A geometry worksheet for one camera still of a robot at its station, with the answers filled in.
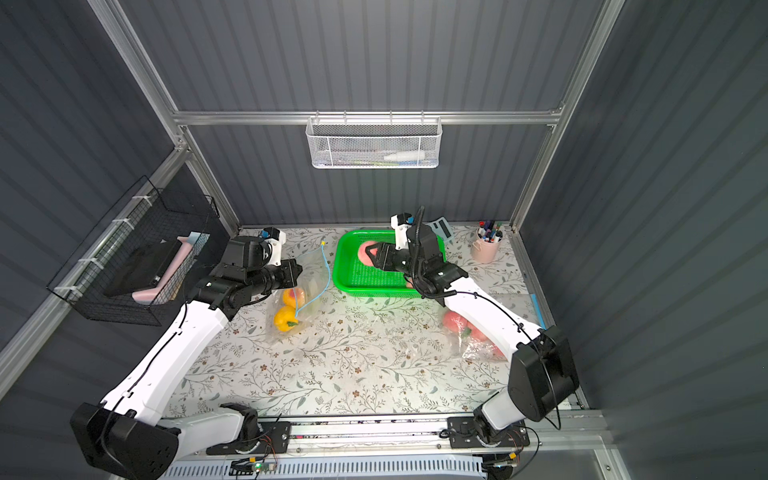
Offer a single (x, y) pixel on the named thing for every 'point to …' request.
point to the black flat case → (143, 268)
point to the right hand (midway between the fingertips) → (371, 252)
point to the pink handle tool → (147, 297)
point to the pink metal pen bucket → (483, 251)
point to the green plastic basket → (354, 279)
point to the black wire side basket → (140, 218)
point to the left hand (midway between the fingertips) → (305, 269)
